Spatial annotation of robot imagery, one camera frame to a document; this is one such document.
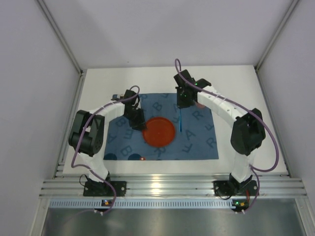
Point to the pink plastic cup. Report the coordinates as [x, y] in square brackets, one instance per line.
[199, 105]

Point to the aluminium mounting rail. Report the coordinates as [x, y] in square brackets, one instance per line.
[164, 186]

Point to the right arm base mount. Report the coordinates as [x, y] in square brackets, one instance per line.
[226, 188]

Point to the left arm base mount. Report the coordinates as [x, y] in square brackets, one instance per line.
[101, 189]

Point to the blue fork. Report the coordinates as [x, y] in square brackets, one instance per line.
[180, 120]

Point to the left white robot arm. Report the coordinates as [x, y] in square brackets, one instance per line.
[88, 135]

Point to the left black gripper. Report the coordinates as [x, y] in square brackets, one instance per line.
[138, 122]

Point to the blue letter-print placemat cloth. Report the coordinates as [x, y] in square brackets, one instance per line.
[197, 141]

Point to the red round plate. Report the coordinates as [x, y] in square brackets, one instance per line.
[159, 132]

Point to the perforated cable tray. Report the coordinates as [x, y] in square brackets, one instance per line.
[124, 203]

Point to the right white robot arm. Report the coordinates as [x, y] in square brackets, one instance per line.
[247, 132]

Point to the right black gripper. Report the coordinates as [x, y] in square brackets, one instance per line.
[184, 103]

